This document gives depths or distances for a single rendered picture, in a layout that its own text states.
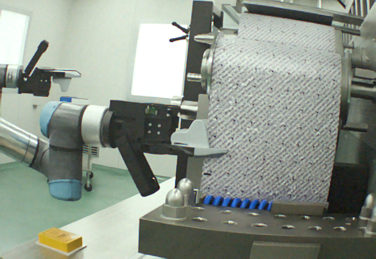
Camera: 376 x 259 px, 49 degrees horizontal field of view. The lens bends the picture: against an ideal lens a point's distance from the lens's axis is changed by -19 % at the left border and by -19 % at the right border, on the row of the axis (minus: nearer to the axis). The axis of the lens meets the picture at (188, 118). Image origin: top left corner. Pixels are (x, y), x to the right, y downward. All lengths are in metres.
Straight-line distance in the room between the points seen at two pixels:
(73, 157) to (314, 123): 0.44
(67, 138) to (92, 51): 6.24
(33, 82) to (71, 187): 0.54
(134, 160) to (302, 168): 0.29
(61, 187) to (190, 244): 0.34
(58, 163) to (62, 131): 0.06
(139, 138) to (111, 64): 6.13
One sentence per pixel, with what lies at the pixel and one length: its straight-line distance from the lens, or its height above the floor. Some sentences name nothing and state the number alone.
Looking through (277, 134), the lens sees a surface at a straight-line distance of 0.82.
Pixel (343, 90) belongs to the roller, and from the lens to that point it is 0.82.
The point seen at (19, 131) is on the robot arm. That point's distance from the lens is 1.01.
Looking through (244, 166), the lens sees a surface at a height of 1.09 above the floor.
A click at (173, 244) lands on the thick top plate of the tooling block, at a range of 0.67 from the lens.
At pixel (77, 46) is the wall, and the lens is 7.27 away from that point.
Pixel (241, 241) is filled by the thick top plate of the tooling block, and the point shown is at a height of 1.02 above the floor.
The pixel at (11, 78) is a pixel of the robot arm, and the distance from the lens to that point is 1.37.
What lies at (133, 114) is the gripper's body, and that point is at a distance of 0.85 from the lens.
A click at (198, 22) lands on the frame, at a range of 1.20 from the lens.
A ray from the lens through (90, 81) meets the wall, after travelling 7.09.
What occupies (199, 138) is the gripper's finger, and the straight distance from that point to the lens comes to 0.82.
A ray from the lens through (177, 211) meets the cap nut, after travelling 0.68.
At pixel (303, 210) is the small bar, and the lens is 0.77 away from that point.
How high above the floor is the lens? 1.21
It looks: 3 degrees down
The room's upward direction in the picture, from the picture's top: 6 degrees clockwise
